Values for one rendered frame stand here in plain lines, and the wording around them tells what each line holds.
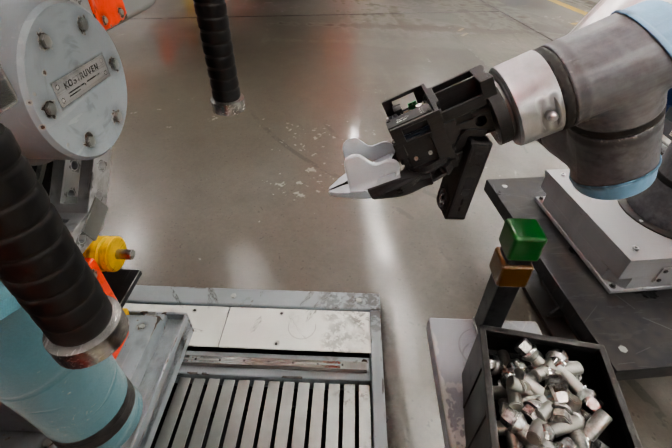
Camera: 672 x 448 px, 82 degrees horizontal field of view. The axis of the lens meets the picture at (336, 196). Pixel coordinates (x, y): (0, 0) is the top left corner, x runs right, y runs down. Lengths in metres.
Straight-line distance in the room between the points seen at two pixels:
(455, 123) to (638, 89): 0.16
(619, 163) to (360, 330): 0.74
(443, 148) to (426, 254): 0.98
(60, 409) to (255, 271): 0.91
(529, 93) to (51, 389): 0.51
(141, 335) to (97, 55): 0.69
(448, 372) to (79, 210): 0.57
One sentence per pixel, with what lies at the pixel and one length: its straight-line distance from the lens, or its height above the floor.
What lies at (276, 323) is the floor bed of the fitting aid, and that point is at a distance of 1.09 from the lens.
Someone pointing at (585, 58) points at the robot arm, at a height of 0.86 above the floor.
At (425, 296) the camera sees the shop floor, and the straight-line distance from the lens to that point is 1.26.
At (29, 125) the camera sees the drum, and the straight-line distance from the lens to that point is 0.36.
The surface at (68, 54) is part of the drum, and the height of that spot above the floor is 0.88.
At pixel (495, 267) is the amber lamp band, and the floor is 0.59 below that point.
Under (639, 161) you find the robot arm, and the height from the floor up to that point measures 0.75.
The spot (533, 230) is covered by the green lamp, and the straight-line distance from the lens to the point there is 0.52.
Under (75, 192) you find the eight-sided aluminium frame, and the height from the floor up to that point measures 0.62.
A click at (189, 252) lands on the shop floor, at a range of 1.44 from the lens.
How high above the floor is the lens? 0.97
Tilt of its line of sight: 38 degrees down
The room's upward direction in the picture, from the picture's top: straight up
